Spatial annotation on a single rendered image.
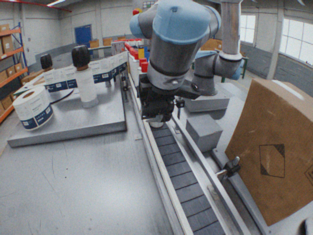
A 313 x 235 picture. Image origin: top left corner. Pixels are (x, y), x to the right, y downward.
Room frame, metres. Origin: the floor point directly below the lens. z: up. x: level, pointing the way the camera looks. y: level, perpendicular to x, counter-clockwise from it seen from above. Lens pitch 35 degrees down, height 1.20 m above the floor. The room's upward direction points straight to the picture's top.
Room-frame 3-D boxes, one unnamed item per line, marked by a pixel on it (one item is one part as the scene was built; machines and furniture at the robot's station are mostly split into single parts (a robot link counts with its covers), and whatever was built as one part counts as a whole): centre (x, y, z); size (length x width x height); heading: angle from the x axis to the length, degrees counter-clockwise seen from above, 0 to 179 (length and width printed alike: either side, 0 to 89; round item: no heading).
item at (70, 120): (0.72, 0.56, 0.86); 0.80 x 0.67 x 0.05; 16
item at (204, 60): (0.72, -0.27, 1.06); 0.13 x 0.12 x 0.14; 51
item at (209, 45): (2.42, -0.83, 0.97); 0.51 x 0.39 x 0.37; 105
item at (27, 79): (3.15, 3.99, 0.32); 1.20 x 0.83 x 0.64; 98
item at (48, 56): (0.73, 0.72, 1.04); 0.09 x 0.09 x 0.29
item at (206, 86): (0.72, -0.27, 0.94); 0.15 x 0.15 x 0.10
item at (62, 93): (0.73, 0.72, 0.89); 0.31 x 0.31 x 0.01
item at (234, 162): (0.14, -0.15, 0.91); 0.07 x 0.03 x 0.16; 106
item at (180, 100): (0.43, -0.07, 0.91); 0.07 x 0.03 x 0.16; 106
